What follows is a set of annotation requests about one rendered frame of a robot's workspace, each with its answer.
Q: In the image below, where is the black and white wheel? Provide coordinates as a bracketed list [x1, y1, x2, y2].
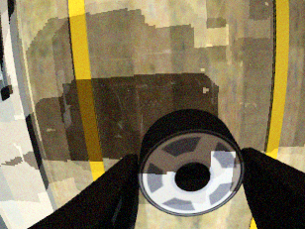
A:
[138, 109, 246, 217]

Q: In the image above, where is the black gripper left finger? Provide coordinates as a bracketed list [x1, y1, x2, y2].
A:
[25, 154, 140, 229]

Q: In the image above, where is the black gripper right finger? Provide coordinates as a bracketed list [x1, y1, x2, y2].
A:
[242, 147, 305, 229]

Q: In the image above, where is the yellow line marking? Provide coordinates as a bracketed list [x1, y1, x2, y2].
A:
[68, 0, 289, 181]

